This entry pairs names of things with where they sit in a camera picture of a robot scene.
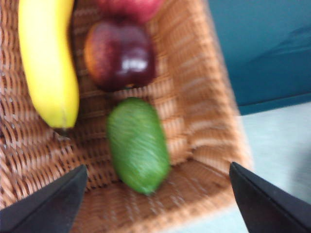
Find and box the dark red apple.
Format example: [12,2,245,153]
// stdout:
[84,19,157,93]

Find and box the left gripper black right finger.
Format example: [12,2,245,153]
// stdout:
[229,162,311,233]

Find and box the red yellow apple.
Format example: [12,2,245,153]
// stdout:
[97,0,166,23]

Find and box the yellow banana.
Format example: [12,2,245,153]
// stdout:
[18,0,81,140]

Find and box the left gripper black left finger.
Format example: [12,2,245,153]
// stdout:
[0,164,88,233]

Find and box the green avocado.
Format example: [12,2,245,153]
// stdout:
[106,97,171,196]

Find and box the brown wicker basket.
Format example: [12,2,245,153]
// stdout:
[0,0,253,233]

